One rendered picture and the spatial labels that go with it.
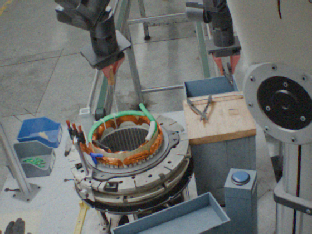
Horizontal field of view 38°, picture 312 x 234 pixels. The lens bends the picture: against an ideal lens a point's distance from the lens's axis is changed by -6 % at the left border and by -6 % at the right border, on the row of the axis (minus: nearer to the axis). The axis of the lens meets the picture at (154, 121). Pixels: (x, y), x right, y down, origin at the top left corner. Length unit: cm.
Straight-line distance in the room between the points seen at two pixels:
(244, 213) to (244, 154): 20
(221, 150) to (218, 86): 30
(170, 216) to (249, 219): 23
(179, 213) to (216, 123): 32
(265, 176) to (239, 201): 39
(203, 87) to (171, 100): 192
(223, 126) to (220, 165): 12
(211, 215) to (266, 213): 36
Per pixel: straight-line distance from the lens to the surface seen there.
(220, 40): 124
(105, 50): 103
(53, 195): 166
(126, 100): 357
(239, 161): 136
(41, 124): 198
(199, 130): 130
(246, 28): 67
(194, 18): 126
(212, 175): 138
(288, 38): 64
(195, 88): 155
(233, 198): 119
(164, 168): 115
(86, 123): 127
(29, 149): 186
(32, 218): 161
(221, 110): 137
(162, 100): 348
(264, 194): 150
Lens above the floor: 183
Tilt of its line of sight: 34 degrees down
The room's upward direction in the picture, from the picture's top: 11 degrees counter-clockwise
